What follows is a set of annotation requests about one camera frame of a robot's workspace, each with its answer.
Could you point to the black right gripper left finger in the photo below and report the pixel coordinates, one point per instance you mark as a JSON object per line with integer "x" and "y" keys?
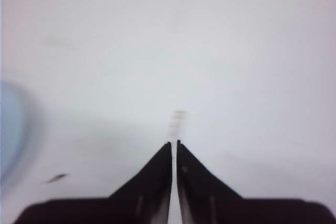
{"x": 145, "y": 198}

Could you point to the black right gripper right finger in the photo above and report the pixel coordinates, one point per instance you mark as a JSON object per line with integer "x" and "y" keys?
{"x": 206, "y": 199}

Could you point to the light blue round plate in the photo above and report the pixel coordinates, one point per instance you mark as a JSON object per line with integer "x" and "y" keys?
{"x": 14, "y": 128}

